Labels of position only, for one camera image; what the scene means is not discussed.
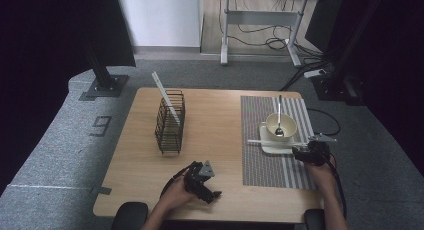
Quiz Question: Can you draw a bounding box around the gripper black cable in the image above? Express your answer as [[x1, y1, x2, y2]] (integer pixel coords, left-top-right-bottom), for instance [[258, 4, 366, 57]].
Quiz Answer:
[[159, 161, 197, 199], [325, 146, 348, 222]]

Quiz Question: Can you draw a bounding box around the black stand with block base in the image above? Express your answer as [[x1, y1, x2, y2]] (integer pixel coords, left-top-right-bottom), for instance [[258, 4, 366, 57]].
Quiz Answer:
[[310, 0, 389, 107]]

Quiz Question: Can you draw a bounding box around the cream bowl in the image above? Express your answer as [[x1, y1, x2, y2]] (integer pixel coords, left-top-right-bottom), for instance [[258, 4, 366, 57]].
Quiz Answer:
[[265, 112, 298, 142]]

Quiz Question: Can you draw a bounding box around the grey striped placemat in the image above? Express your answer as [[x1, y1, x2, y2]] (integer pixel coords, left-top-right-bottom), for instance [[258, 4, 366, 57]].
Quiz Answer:
[[240, 95, 318, 192]]

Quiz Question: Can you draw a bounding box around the metal spoon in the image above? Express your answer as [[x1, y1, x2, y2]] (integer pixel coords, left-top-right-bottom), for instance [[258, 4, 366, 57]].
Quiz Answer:
[[274, 94, 285, 138]]

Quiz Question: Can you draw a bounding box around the black curtain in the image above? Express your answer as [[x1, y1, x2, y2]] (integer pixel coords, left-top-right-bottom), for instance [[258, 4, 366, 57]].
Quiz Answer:
[[0, 0, 137, 195], [304, 0, 424, 183]]

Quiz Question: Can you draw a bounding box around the black looped floor cable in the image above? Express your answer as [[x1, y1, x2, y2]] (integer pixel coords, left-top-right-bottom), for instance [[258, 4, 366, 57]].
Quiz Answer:
[[305, 107, 342, 137]]

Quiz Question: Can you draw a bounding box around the person's right hand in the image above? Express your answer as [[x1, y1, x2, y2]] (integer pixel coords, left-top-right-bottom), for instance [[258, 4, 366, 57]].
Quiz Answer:
[[304, 158, 337, 192]]

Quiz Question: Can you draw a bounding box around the dark wire cutlery basket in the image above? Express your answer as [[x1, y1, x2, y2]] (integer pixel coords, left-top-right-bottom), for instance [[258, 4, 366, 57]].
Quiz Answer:
[[154, 89, 187, 155]]

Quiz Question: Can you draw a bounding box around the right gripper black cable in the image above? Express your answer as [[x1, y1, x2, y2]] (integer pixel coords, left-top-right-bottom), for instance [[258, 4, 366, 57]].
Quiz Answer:
[[325, 146, 348, 222]]

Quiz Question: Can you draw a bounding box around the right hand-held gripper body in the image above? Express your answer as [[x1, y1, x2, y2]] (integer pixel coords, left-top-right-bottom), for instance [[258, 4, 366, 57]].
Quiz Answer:
[[301, 132, 338, 167]]

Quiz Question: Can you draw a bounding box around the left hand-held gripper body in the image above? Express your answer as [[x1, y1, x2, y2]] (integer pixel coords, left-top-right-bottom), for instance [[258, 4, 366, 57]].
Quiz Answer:
[[183, 160, 216, 196]]

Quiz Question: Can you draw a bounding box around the white chopstick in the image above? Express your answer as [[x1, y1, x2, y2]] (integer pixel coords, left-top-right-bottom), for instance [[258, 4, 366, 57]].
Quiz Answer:
[[261, 141, 310, 148], [246, 138, 303, 146]]

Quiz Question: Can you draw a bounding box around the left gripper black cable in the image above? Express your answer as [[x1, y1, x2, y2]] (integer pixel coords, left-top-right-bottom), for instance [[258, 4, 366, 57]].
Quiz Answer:
[[159, 161, 197, 199]]

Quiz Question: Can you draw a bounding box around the white power strip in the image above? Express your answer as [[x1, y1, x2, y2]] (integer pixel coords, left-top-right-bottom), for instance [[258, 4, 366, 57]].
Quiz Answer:
[[303, 68, 327, 79]]

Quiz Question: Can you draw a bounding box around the white panel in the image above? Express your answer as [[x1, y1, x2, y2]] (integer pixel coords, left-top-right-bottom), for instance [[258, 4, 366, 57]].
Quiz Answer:
[[115, 0, 205, 49]]

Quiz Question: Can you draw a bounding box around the black stand with base plate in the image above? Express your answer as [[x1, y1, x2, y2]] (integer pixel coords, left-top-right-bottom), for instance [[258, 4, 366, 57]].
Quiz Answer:
[[78, 43, 131, 102]]

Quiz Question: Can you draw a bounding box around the grey tape piece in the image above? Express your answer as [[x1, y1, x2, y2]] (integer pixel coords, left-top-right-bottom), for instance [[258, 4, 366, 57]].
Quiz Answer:
[[90, 186, 113, 196]]

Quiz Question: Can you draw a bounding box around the person's left hand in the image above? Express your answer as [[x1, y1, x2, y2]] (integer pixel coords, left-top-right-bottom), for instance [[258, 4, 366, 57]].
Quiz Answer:
[[161, 175, 198, 212]]

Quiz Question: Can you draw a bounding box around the white frame standing desk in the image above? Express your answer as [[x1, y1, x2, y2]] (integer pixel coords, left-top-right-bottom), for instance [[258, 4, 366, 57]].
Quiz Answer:
[[213, 0, 345, 68]]

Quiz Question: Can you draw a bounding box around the white square plate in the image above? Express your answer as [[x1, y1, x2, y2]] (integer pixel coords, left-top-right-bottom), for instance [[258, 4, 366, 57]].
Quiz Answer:
[[259, 121, 301, 155]]

